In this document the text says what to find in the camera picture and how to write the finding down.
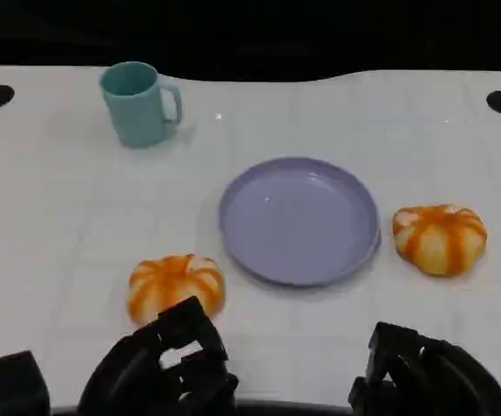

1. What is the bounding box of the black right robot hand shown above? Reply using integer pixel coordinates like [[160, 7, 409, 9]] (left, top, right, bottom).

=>
[[348, 321, 501, 416]]

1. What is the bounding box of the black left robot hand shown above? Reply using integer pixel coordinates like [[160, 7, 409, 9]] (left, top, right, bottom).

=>
[[76, 296, 239, 416]]

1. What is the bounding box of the orange white toy bread roll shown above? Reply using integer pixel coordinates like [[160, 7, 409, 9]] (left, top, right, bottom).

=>
[[127, 254, 226, 327], [392, 204, 489, 278]]

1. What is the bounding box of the lilac plate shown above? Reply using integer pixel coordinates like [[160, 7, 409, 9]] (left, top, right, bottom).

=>
[[219, 156, 382, 289]]

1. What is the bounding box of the pale green mug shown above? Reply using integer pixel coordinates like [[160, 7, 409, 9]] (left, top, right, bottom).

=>
[[99, 61, 185, 149]]

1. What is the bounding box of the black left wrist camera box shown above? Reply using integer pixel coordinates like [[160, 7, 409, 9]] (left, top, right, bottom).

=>
[[0, 350, 52, 416]]

